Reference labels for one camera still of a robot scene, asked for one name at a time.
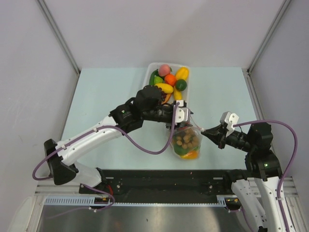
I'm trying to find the aluminium frame rail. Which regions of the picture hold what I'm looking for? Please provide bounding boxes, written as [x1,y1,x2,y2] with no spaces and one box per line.
[35,185,79,195]

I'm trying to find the green leaf vegetable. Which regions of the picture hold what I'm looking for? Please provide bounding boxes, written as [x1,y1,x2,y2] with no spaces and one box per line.
[173,145,189,156]

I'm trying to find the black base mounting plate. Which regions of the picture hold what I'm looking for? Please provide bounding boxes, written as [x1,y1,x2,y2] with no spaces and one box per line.
[48,169,265,197]

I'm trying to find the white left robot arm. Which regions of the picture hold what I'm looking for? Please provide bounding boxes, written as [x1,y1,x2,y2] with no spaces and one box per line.
[44,86,191,193]

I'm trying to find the yellow green pear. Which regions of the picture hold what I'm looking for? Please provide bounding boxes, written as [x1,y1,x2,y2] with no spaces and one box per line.
[154,75,164,85]

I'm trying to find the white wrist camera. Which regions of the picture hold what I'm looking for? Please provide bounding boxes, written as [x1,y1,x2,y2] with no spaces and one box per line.
[173,100,191,125]
[220,111,239,136]

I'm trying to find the yellow bell pepper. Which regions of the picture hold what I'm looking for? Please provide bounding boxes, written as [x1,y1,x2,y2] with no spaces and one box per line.
[175,67,190,81]

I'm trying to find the pink peach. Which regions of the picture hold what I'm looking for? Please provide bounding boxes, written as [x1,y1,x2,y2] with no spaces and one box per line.
[158,64,171,76]

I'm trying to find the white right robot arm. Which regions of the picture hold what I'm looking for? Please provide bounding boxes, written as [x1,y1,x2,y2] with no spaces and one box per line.
[201,120,298,232]

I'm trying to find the green lime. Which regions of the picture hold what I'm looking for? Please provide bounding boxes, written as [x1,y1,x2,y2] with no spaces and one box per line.
[175,79,187,92]

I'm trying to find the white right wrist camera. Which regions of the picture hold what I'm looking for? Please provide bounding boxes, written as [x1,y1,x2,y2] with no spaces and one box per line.
[220,111,239,136]

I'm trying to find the dark purple grape bunch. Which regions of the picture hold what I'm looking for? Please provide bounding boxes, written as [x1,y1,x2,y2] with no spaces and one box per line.
[160,91,171,104]

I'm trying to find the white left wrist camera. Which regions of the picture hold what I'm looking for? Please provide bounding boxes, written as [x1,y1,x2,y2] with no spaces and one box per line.
[173,100,191,125]

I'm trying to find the white plastic fruit tray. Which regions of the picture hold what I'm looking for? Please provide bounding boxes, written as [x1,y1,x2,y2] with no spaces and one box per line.
[142,62,191,103]

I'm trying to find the brown longan bunch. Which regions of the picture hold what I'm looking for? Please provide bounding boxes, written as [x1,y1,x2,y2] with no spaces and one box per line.
[175,135,193,149]

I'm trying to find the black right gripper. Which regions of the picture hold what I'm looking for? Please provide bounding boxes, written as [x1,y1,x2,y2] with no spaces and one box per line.
[201,122,254,152]

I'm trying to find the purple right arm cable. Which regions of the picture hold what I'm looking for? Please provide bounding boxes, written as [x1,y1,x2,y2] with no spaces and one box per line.
[233,120,298,232]

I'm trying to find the clear zip top bag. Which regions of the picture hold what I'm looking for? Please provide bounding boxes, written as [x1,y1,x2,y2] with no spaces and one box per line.
[169,116,202,160]

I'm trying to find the yellow orange mango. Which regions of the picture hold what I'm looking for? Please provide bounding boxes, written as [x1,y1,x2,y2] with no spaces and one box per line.
[180,150,199,160]

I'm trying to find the orange tangerine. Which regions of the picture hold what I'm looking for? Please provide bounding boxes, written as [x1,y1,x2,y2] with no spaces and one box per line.
[164,74,177,87]

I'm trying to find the light blue cable duct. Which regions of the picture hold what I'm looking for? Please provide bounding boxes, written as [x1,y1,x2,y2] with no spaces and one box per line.
[44,196,226,207]

